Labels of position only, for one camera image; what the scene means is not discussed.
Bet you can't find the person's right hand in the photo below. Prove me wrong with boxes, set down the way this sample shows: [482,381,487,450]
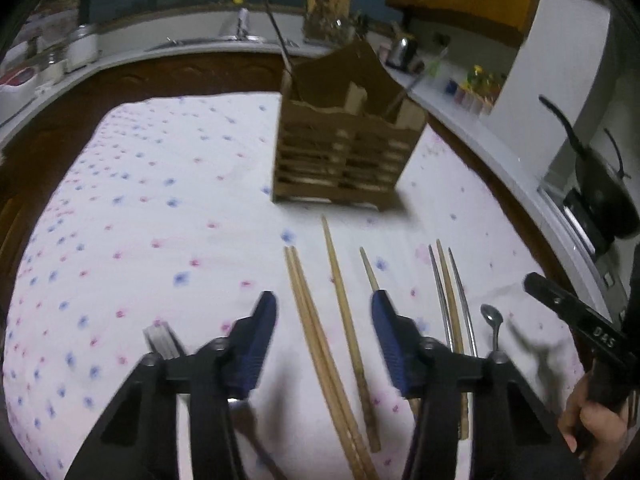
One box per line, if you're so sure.
[559,374,628,479]

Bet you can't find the silver fork left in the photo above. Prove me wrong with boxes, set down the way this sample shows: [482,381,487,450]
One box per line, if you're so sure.
[143,322,186,361]

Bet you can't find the silver fork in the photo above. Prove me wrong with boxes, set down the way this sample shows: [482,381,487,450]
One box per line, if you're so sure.
[143,322,186,361]
[229,399,286,480]

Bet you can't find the silver fork right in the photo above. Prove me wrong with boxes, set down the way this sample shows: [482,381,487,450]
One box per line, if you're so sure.
[229,399,286,480]

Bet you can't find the small metal spoon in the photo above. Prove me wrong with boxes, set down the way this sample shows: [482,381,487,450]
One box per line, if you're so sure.
[480,304,503,351]

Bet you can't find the black wok with lid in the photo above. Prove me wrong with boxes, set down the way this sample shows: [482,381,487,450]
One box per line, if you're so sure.
[538,94,639,259]

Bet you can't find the floral white table cloth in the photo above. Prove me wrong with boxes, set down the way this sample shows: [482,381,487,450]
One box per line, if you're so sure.
[3,93,584,479]

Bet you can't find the spice jar rack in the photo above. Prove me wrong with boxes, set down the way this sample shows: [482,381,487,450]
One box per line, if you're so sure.
[445,65,506,115]

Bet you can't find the wooden utensil holder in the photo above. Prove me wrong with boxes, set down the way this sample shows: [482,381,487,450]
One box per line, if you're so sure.
[271,40,428,209]

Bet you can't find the electric kettle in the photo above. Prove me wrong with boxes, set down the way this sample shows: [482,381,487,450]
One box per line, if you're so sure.
[385,36,419,72]

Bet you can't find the white pot cooker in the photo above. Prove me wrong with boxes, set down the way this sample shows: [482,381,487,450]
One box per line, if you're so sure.
[65,24,99,73]

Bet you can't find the stainless steel sink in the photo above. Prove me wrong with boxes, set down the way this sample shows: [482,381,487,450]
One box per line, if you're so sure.
[144,34,302,52]

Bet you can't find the sink faucet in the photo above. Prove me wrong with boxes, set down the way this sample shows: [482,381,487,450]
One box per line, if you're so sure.
[235,8,250,40]

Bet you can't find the dish drying rack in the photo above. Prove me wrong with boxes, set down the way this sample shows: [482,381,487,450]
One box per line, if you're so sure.
[303,12,370,47]

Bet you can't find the wooden cutting board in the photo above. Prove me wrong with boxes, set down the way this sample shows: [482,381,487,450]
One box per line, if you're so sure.
[306,0,352,18]

